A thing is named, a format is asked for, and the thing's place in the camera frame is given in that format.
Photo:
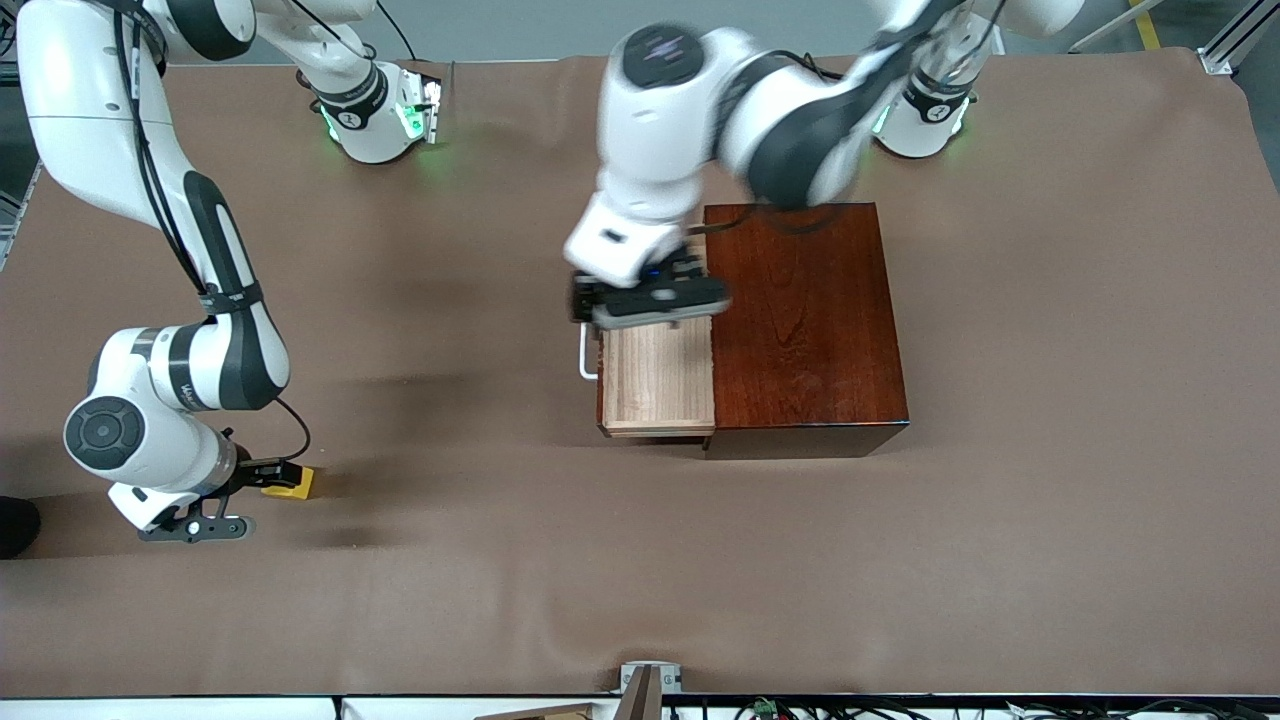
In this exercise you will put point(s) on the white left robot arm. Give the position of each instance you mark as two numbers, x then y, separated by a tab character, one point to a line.
660	130

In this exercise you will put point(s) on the dark wooden cabinet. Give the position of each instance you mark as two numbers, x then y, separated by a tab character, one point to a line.
800	350

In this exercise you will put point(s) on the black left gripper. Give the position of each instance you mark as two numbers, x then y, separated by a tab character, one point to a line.
688	267

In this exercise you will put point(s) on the yellow block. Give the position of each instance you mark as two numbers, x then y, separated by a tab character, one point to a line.
300	490

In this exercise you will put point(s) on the brown table mat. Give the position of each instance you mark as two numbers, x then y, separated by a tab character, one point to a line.
400	600

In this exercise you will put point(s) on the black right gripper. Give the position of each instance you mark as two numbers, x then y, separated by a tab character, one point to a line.
256	472

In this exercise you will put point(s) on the small green connector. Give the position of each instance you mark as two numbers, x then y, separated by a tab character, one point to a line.
765	708

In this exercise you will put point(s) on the aluminium frame profile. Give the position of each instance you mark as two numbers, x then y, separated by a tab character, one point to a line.
12	215
1235	35

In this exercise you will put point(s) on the black round object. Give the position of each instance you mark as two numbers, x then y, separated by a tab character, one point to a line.
12	527

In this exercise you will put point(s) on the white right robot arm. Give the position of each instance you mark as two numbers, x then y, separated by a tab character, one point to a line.
90	100

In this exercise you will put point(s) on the metal camera pole bracket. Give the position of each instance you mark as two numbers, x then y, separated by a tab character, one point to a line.
650	678

